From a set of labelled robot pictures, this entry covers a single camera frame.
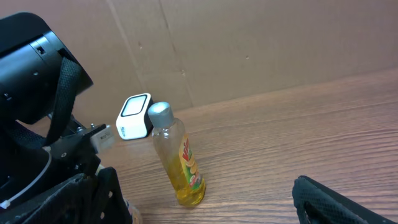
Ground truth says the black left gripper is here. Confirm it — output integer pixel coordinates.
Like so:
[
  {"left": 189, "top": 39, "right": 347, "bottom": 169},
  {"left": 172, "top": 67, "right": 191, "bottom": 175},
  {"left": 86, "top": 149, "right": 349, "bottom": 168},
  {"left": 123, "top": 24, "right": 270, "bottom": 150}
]
[{"left": 1, "top": 121, "right": 133, "bottom": 224}]

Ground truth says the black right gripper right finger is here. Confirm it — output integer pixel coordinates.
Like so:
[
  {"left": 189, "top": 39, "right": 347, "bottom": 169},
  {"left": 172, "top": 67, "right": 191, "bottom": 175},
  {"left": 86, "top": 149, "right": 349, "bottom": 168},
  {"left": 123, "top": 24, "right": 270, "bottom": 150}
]
[{"left": 292, "top": 175, "right": 396, "bottom": 224}]

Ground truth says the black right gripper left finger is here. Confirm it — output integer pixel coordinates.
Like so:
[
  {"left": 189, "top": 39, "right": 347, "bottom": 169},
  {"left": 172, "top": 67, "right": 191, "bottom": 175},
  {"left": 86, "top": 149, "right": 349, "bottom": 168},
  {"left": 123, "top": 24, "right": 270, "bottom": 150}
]
[{"left": 1, "top": 174, "right": 96, "bottom": 224}]

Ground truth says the yellow liquid bottle grey cap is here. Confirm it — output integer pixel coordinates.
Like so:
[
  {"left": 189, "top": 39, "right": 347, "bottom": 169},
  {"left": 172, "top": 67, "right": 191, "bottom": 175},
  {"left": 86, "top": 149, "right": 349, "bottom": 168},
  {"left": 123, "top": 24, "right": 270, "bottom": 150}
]
[{"left": 148, "top": 101, "right": 206, "bottom": 207}]

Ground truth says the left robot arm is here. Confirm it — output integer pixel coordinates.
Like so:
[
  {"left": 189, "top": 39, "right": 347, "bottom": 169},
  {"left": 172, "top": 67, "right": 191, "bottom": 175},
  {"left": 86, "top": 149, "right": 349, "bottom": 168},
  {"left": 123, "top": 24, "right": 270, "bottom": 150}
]
[{"left": 1, "top": 12, "right": 134, "bottom": 223}]

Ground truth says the white barcode scanner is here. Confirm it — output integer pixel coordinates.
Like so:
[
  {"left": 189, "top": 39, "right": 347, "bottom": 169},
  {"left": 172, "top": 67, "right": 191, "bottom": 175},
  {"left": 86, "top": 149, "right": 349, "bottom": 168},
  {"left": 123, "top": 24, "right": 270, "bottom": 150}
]
[{"left": 116, "top": 93, "right": 154, "bottom": 141}]

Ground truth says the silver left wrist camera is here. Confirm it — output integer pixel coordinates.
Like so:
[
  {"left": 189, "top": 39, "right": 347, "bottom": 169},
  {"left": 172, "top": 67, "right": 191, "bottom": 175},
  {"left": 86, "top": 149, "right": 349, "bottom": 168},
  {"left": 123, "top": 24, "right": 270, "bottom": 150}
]
[{"left": 90, "top": 125, "right": 115, "bottom": 153}]

